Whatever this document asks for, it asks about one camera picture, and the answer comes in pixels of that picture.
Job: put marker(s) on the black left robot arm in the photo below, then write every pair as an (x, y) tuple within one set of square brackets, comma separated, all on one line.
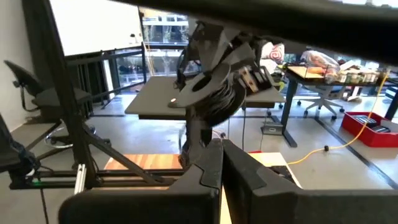
[(196, 137)]

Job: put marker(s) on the grey floor power box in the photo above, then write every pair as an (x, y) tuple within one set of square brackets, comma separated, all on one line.
[(272, 128)]

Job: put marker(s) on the clear plastic bag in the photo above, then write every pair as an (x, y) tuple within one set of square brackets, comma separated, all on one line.
[(320, 62)]

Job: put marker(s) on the black office chair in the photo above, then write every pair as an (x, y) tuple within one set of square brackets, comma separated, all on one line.
[(46, 96)]

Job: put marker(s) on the white bag red swirl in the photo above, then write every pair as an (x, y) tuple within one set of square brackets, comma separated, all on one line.
[(273, 53)]

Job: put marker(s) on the cluttered desk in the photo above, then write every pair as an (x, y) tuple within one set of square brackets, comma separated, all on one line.
[(311, 74)]

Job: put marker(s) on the grey desk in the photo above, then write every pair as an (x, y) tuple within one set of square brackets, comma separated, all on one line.
[(155, 99)]

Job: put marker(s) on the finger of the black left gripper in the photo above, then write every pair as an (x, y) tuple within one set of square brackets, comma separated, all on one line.
[(262, 79)]

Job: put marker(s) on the black frame pole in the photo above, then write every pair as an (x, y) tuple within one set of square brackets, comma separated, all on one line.
[(62, 93)]

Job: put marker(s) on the red floor bin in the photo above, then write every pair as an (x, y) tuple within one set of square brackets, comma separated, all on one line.
[(373, 137)]

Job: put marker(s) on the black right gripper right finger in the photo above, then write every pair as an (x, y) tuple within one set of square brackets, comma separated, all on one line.
[(295, 208)]

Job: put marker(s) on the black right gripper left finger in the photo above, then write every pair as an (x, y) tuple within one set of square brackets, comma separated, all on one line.
[(140, 208)]

